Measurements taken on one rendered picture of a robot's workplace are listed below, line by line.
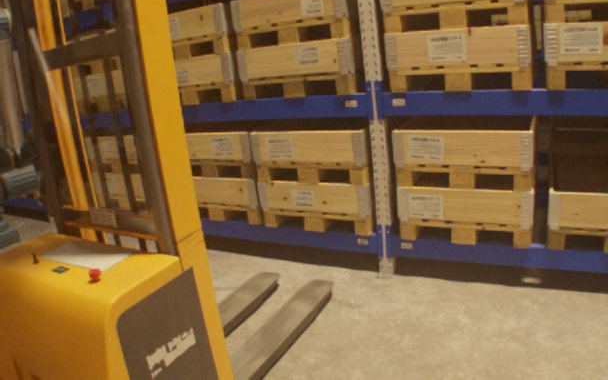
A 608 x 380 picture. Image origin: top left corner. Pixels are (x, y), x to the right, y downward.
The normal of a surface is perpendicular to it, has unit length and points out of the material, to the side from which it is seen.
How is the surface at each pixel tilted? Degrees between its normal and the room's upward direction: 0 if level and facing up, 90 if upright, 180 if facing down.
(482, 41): 90
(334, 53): 90
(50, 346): 74
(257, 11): 90
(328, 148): 90
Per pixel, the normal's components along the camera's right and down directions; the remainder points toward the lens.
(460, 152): -0.48, 0.29
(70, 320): -0.48, -0.08
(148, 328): 0.88, 0.04
